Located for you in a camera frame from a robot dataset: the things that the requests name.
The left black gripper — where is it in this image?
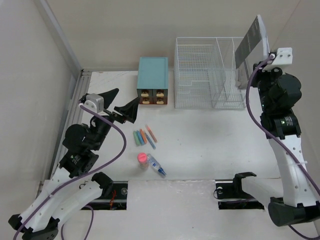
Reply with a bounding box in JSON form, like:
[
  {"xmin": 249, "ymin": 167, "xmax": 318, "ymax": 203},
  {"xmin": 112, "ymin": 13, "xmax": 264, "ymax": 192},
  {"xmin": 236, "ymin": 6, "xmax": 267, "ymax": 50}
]
[{"xmin": 90, "ymin": 88, "xmax": 140, "ymax": 150}]

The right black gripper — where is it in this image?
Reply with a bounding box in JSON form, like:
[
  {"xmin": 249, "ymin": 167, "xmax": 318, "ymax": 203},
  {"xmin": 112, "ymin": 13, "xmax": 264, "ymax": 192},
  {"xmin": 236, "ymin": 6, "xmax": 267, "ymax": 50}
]
[{"xmin": 249, "ymin": 60, "xmax": 284, "ymax": 112}]

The grey setup guide booklet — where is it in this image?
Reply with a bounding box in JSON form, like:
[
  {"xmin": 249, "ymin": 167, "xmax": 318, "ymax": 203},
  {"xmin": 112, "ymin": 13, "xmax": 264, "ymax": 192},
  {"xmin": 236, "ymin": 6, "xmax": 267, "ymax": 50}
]
[{"xmin": 234, "ymin": 14, "xmax": 270, "ymax": 89}]

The teal mini drawer chest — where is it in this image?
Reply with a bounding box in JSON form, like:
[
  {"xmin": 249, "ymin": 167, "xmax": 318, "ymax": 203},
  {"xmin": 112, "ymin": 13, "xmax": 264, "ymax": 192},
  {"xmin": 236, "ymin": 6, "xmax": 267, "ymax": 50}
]
[{"xmin": 136, "ymin": 57, "xmax": 169, "ymax": 105}]

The pink cap bottle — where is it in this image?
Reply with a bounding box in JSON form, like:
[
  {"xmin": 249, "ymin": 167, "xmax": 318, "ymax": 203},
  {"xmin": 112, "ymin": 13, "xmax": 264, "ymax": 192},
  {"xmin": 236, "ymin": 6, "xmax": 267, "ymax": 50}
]
[{"xmin": 137, "ymin": 152, "xmax": 149, "ymax": 171}]

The clear glue pen blue cap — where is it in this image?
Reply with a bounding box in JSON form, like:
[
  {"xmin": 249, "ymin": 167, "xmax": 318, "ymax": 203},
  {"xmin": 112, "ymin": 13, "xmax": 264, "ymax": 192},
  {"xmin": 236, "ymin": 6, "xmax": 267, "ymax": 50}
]
[{"xmin": 146, "ymin": 153, "xmax": 167, "ymax": 177}]

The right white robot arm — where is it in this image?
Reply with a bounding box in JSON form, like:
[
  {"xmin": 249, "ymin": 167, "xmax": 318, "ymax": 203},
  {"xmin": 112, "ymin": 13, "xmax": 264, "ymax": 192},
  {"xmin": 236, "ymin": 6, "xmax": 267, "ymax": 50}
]
[{"xmin": 231, "ymin": 62, "xmax": 320, "ymax": 227}]

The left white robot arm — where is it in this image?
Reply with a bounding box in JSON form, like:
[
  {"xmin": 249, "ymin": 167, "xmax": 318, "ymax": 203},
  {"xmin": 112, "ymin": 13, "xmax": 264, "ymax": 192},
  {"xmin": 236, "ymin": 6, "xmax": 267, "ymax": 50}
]
[{"xmin": 8, "ymin": 88, "xmax": 140, "ymax": 240}]

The light orange marker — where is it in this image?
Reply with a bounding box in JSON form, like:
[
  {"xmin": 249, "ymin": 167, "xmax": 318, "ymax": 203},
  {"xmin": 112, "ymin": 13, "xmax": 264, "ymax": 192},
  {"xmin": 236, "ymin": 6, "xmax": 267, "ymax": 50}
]
[{"xmin": 145, "ymin": 125, "xmax": 158, "ymax": 143}]

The green chalk stick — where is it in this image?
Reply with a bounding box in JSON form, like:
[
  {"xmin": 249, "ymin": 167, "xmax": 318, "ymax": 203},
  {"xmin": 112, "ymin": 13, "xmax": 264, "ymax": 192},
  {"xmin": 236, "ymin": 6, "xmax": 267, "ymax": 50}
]
[{"xmin": 133, "ymin": 130, "xmax": 141, "ymax": 146}]

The orange chalk stick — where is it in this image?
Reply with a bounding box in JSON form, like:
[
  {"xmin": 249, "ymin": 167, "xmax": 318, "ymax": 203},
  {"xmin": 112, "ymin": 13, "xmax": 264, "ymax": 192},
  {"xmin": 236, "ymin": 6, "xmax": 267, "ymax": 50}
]
[{"xmin": 139, "ymin": 129, "xmax": 147, "ymax": 144}]

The blue chalk stick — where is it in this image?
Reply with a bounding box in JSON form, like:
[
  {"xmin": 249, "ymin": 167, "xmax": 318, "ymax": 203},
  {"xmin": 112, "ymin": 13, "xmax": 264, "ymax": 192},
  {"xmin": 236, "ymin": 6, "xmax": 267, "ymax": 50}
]
[{"xmin": 136, "ymin": 130, "xmax": 145, "ymax": 146}]

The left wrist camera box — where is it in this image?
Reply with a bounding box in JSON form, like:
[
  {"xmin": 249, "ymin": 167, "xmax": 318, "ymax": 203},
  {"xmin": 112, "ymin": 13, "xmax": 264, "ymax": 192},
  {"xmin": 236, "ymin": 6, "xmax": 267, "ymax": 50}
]
[{"xmin": 79, "ymin": 93, "xmax": 104, "ymax": 114}]

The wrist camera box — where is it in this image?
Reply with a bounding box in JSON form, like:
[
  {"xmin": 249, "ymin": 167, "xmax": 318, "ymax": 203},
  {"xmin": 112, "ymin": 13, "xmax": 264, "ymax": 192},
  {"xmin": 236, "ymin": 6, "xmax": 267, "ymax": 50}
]
[
  {"xmin": 270, "ymin": 47, "xmax": 293, "ymax": 67},
  {"xmin": 79, "ymin": 93, "xmax": 104, "ymax": 114}
]

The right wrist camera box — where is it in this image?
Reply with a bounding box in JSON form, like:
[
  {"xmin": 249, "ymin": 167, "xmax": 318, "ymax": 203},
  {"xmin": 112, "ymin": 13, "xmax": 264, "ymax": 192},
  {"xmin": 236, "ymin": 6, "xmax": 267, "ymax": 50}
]
[{"xmin": 270, "ymin": 47, "xmax": 293, "ymax": 67}]

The aluminium frame rail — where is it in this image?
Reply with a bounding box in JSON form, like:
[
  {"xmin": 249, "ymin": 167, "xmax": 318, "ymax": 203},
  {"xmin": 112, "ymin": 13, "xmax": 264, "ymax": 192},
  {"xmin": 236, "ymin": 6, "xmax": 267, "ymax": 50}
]
[{"xmin": 48, "ymin": 69, "xmax": 91, "ymax": 179}]

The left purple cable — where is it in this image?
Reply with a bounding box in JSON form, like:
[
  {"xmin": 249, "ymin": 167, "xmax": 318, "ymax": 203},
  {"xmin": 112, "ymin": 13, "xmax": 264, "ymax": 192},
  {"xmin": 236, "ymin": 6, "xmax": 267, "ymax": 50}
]
[{"xmin": 12, "ymin": 103, "xmax": 127, "ymax": 240}]

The purple cable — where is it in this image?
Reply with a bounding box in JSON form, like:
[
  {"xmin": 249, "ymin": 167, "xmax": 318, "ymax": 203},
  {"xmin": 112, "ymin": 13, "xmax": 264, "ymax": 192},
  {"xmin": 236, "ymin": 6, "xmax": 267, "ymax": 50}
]
[
  {"xmin": 246, "ymin": 56, "xmax": 320, "ymax": 240},
  {"xmin": 12, "ymin": 103, "xmax": 127, "ymax": 240}
]

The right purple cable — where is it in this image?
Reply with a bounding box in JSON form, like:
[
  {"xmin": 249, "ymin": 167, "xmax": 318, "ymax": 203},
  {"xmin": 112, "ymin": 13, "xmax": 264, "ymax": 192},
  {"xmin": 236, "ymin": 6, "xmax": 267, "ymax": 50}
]
[{"xmin": 246, "ymin": 56, "xmax": 320, "ymax": 240}]

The white wire desk organizer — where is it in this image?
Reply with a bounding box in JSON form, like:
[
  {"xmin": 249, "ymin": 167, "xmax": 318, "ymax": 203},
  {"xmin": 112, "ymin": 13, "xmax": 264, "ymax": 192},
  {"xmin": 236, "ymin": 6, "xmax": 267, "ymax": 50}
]
[{"xmin": 174, "ymin": 37, "xmax": 246, "ymax": 110}]

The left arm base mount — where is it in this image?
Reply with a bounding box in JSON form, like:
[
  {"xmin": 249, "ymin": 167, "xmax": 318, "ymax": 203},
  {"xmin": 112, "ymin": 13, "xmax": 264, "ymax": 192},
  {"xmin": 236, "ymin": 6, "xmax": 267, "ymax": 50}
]
[{"xmin": 87, "ymin": 181, "xmax": 128, "ymax": 211}]

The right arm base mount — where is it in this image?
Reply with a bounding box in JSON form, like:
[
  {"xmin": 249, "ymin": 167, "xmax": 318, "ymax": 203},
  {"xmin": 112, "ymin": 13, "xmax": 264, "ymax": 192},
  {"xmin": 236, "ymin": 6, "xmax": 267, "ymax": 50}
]
[{"xmin": 213, "ymin": 180, "xmax": 265, "ymax": 210}]

